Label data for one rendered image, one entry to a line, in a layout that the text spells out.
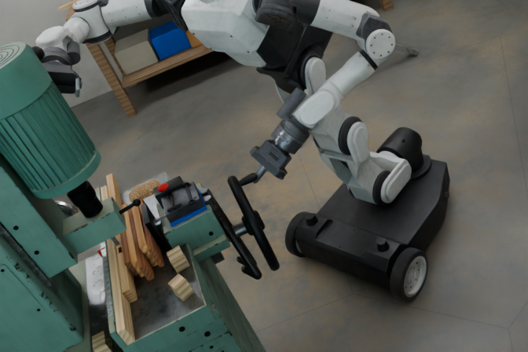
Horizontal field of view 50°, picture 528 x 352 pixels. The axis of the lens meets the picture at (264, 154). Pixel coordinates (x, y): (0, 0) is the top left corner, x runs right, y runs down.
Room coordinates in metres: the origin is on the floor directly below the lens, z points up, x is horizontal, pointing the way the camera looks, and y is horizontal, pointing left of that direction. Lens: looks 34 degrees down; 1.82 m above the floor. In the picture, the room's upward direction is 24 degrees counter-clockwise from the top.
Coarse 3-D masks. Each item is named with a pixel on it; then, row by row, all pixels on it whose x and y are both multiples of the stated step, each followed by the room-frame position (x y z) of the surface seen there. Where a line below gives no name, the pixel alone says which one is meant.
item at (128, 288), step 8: (112, 176) 1.54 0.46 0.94; (112, 184) 1.49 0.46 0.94; (112, 192) 1.45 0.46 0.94; (120, 200) 1.45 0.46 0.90; (120, 208) 1.39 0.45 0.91; (120, 240) 1.21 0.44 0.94; (120, 264) 1.11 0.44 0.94; (120, 272) 1.09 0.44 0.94; (128, 272) 1.08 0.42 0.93; (120, 280) 1.06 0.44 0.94; (128, 280) 1.04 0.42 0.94; (128, 288) 1.02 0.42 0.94; (128, 296) 1.01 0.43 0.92; (136, 296) 1.02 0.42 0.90
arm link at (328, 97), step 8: (328, 80) 1.33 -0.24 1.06; (320, 88) 1.32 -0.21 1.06; (328, 88) 1.30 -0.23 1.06; (336, 88) 1.31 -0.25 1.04; (312, 96) 1.30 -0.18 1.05; (320, 96) 1.29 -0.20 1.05; (328, 96) 1.28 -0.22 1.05; (336, 96) 1.29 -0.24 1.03; (304, 104) 1.29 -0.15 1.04; (312, 104) 1.29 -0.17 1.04; (320, 104) 1.28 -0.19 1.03; (328, 104) 1.28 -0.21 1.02; (336, 104) 1.28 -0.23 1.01; (304, 112) 1.29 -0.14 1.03; (312, 112) 1.28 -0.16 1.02; (320, 112) 1.28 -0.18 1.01; (328, 112) 1.27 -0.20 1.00; (304, 120) 1.28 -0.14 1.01; (312, 120) 1.27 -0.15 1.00; (320, 120) 1.27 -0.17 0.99
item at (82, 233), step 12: (108, 204) 1.19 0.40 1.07; (72, 216) 1.21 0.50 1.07; (84, 216) 1.18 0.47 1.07; (96, 216) 1.16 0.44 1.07; (108, 216) 1.15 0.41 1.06; (120, 216) 1.17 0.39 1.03; (72, 228) 1.16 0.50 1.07; (84, 228) 1.15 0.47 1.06; (96, 228) 1.15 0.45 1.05; (108, 228) 1.15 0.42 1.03; (120, 228) 1.15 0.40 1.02; (72, 240) 1.14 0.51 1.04; (84, 240) 1.14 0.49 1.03; (96, 240) 1.15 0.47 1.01
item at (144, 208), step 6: (144, 204) 1.24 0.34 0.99; (144, 210) 1.21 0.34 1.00; (144, 216) 1.19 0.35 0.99; (150, 216) 1.20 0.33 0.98; (162, 216) 1.20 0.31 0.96; (150, 222) 1.16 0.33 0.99; (156, 222) 1.19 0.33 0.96; (150, 228) 1.15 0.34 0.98; (156, 228) 1.18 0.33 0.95; (156, 234) 1.15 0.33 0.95; (162, 234) 1.20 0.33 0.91; (156, 240) 1.15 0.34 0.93; (162, 240) 1.16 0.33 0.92; (162, 246) 1.15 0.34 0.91
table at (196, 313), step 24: (216, 240) 1.13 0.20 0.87; (168, 264) 1.09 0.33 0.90; (192, 264) 1.05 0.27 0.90; (144, 288) 1.04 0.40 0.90; (168, 288) 1.00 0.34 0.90; (192, 288) 0.97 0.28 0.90; (144, 312) 0.96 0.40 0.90; (168, 312) 0.93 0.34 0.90; (192, 312) 0.90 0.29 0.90; (144, 336) 0.89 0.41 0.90; (168, 336) 0.90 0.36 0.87
